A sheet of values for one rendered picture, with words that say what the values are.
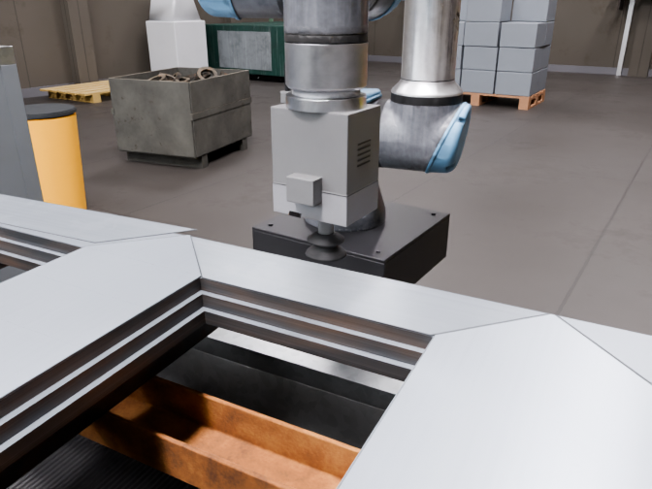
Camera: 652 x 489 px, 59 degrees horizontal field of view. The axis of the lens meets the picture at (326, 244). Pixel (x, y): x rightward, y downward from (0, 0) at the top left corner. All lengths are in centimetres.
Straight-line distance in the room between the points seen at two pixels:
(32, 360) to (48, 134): 295
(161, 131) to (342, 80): 397
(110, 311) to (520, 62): 685
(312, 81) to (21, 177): 117
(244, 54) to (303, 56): 927
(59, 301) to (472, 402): 41
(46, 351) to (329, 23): 37
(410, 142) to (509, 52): 637
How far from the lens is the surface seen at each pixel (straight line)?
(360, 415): 80
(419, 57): 93
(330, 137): 52
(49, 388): 53
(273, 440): 66
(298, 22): 51
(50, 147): 348
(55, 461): 93
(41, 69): 889
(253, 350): 84
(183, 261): 68
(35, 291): 67
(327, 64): 51
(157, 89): 440
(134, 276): 66
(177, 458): 65
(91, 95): 794
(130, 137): 465
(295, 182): 53
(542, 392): 48
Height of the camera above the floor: 114
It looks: 23 degrees down
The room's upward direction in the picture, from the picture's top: straight up
